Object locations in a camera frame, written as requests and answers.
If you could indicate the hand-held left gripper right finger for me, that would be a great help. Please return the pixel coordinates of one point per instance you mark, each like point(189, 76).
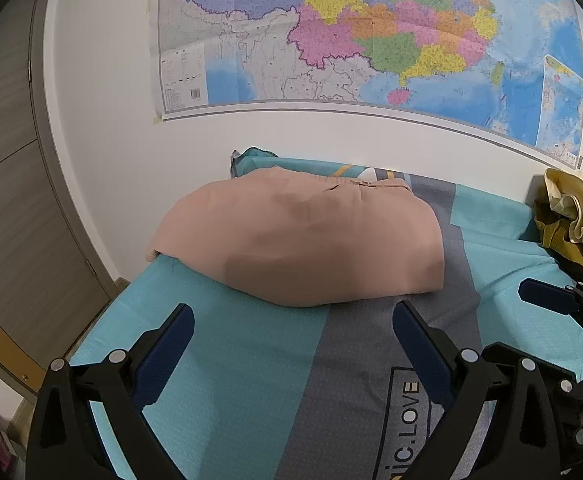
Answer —
point(421, 355)

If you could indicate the mustard garment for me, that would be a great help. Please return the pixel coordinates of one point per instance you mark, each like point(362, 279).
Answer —
point(556, 240)

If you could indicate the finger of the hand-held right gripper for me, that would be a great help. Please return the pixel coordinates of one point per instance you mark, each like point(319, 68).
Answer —
point(514, 355)
point(546, 295)

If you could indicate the teal and grey bedsheet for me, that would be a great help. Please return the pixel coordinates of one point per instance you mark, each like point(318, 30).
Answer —
point(271, 350)

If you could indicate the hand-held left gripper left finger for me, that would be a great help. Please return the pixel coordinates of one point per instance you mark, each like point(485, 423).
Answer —
point(164, 355)

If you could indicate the wooden wardrobe door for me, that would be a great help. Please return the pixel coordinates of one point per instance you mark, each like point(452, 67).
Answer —
point(21, 210)

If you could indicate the pink coat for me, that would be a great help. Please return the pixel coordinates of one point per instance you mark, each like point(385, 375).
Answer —
point(296, 240)

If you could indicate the colourful wall map poster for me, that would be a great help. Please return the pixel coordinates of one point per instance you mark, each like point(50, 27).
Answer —
point(371, 35)

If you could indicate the cream garment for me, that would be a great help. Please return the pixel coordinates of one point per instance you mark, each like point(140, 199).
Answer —
point(571, 210)

